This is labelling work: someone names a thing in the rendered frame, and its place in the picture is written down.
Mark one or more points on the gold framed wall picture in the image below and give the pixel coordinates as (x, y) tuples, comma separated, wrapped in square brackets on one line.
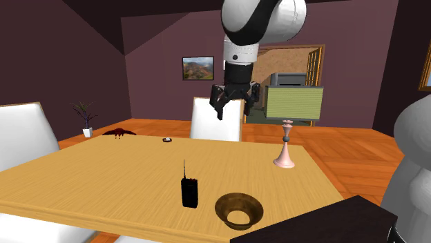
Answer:
[(425, 70)]

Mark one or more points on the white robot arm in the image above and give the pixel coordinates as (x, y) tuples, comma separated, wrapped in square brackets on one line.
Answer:
[(276, 16)]

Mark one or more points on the brown wooden bowl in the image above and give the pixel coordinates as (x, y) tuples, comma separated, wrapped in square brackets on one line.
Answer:
[(224, 207)]

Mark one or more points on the pink lamp with green shade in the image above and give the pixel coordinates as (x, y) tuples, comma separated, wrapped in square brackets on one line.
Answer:
[(293, 102)]

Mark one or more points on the landscape wall picture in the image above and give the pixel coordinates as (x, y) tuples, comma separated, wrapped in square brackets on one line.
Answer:
[(198, 68)]

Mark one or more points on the white chair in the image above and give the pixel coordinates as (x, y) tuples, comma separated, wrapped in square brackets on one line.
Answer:
[(37, 230), (23, 134), (208, 121)]

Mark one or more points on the potted plant in white pot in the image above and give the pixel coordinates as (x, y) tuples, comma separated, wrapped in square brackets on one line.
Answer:
[(87, 132)]

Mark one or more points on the dark red figure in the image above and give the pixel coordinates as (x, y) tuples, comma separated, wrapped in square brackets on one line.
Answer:
[(118, 132)]

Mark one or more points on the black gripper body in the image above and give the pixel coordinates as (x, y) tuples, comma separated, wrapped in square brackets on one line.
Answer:
[(238, 74)]

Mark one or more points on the light wooden table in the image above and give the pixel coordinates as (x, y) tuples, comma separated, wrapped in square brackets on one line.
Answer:
[(111, 175)]

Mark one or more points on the black walkie-talkie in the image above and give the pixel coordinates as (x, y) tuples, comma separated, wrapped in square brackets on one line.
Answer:
[(189, 193)]

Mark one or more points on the dark robot stand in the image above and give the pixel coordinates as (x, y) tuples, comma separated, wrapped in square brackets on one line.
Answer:
[(330, 225)]

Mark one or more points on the small black and white object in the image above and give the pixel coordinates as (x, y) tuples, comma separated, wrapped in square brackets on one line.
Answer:
[(166, 139)]

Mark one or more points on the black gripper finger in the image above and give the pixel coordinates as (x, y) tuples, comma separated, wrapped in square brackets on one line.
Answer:
[(219, 101), (253, 96)]

